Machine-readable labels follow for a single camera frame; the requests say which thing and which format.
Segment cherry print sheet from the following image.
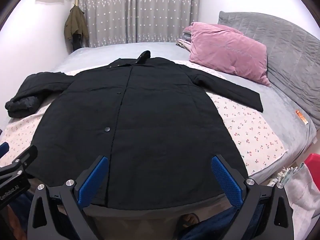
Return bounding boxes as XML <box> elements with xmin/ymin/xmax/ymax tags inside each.
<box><xmin>0</xmin><ymin>60</ymin><xmax>288</xmax><ymax>178</ymax></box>

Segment grey folded blanket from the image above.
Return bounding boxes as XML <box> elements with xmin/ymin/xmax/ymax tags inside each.
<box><xmin>182</xmin><ymin>26</ymin><xmax>193</xmax><ymax>42</ymax></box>

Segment black puffer jacket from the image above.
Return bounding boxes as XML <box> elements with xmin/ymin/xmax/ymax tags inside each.
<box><xmin>5</xmin><ymin>95</ymin><xmax>42</xmax><ymax>118</ymax></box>

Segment grey star print curtain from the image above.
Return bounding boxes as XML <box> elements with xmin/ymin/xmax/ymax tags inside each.
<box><xmin>77</xmin><ymin>0</ymin><xmax>202</xmax><ymax>48</ymax></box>

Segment pink velvet pillow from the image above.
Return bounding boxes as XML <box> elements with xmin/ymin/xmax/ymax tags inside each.
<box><xmin>209</xmin><ymin>24</ymin><xmax>244</xmax><ymax>35</ymax></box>
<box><xmin>189</xmin><ymin>22</ymin><xmax>272</xmax><ymax>87</ymax></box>

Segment olive green hanging jacket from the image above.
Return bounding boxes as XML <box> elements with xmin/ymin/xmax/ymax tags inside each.
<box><xmin>64</xmin><ymin>4</ymin><xmax>90</xmax><ymax>52</ymax></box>

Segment orange bed label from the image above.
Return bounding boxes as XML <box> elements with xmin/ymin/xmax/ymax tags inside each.
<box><xmin>295</xmin><ymin>109</ymin><xmax>309</xmax><ymax>125</ymax></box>

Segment person's blue pants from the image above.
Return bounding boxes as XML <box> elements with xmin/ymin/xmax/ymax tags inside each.
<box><xmin>0</xmin><ymin>190</ymin><xmax>265</xmax><ymax>240</ymax></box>

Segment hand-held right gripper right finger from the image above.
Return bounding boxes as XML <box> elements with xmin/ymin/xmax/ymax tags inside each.
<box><xmin>211</xmin><ymin>154</ymin><xmax>294</xmax><ymax>240</ymax></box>

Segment red container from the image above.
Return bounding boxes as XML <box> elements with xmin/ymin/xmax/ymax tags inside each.
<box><xmin>303</xmin><ymin>153</ymin><xmax>320</xmax><ymax>182</ymax></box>

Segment black long coat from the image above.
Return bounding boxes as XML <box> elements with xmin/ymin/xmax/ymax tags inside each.
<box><xmin>24</xmin><ymin>51</ymin><xmax>264</xmax><ymax>209</ymax></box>

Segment grey bed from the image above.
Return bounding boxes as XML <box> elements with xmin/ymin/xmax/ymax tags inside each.
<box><xmin>50</xmin><ymin>41</ymin><xmax>317</xmax><ymax>180</ymax></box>

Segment white fringed cloth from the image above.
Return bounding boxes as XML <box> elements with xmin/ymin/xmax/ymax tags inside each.
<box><xmin>269</xmin><ymin>162</ymin><xmax>320</xmax><ymax>240</ymax></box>

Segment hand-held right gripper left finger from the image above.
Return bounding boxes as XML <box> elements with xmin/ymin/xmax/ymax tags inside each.
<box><xmin>27</xmin><ymin>155</ymin><xmax>109</xmax><ymax>240</ymax></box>

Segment beige folded blanket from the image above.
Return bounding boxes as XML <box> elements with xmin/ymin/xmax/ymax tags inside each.
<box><xmin>176</xmin><ymin>39</ymin><xmax>192</xmax><ymax>53</ymax></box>

